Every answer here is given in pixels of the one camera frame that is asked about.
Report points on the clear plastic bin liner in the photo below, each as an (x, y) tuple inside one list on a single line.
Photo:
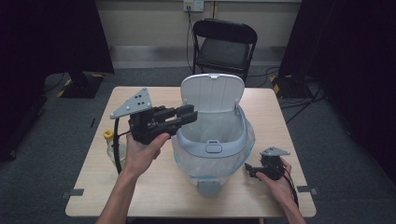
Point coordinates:
[(214, 163)]

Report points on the grey table edge bracket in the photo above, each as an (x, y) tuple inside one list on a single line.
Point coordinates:
[(73, 193), (306, 189)]

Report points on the dark curtain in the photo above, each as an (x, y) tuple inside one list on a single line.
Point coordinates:
[(351, 62), (46, 46)]

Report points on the clear bottle yellow cap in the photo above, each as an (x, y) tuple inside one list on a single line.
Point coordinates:
[(111, 146)]

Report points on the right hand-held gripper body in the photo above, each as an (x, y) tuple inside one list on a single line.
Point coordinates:
[(274, 165)]

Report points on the person's left hand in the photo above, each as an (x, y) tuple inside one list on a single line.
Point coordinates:
[(141, 155)]

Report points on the white trash can grey lid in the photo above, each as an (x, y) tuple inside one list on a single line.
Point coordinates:
[(211, 93)]

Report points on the black stand base striped tape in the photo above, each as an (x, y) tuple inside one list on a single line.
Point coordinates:
[(82, 87), (291, 87)]

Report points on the white wall socket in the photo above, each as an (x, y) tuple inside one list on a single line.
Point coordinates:
[(193, 4)]

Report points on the person's right hand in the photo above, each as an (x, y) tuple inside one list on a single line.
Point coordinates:
[(277, 189)]

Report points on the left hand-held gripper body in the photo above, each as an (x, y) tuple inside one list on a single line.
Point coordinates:
[(141, 124)]

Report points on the black folding chair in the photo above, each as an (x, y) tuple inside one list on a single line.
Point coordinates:
[(224, 53)]

